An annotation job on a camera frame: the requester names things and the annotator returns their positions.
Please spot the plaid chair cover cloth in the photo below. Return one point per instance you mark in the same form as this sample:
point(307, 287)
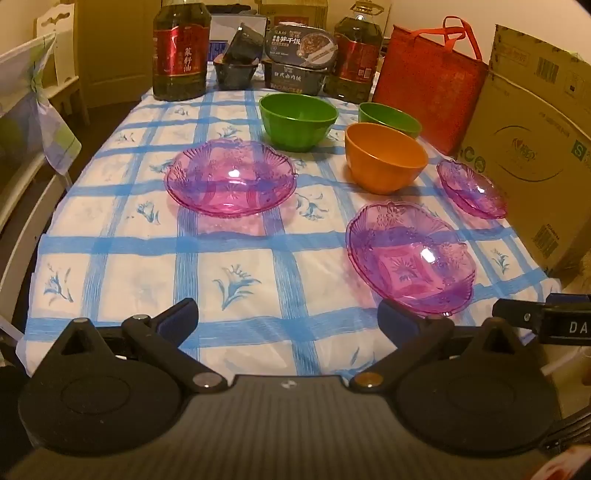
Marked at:
point(27, 92)

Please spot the cooking oil bottle red label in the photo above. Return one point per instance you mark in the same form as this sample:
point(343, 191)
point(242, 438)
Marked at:
point(182, 60)
point(355, 60)

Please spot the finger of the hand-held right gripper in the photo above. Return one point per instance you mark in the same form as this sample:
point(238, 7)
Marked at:
point(519, 316)

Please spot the small purple glass plate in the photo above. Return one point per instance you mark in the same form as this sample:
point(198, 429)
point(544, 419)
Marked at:
point(471, 189)

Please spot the small green plastic bowl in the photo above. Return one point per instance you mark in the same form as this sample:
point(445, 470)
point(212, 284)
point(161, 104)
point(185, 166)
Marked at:
point(388, 117)

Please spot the instant rice box food photo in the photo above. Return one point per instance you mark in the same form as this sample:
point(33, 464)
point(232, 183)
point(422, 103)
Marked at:
point(295, 41)

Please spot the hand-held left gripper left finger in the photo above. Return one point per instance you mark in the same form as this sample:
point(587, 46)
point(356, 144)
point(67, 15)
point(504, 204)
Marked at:
point(179, 318)

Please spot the brown cardboard box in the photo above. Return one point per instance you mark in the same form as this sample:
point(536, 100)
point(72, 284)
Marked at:
point(295, 11)

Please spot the large green plastic bowl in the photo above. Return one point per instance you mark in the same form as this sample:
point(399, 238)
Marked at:
point(295, 129)

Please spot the white chair frame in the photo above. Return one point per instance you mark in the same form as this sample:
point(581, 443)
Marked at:
point(27, 221)

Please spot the blue checked tablecloth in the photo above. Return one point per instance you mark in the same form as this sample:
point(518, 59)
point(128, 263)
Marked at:
point(138, 258)

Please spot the white carved chair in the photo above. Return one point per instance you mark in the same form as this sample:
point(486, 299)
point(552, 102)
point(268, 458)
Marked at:
point(60, 87)

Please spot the dark instant rice box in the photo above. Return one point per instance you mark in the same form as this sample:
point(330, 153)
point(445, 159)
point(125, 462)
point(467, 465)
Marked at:
point(295, 78)

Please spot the wooden door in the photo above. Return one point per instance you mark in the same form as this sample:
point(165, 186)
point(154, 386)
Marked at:
point(120, 55)

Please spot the large cardboard box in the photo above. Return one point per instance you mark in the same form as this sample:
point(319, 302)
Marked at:
point(521, 152)

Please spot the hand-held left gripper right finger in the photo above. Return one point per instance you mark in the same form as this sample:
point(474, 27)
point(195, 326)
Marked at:
point(396, 318)

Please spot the red tote bag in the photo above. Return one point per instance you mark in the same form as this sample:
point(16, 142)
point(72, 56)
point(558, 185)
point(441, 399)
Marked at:
point(425, 83)

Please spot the orange plastic bowl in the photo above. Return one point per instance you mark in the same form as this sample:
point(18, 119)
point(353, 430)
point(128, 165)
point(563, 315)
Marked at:
point(378, 166)

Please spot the large purple glass plate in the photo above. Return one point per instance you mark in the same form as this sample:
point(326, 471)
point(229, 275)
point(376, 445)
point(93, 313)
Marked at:
point(231, 184)

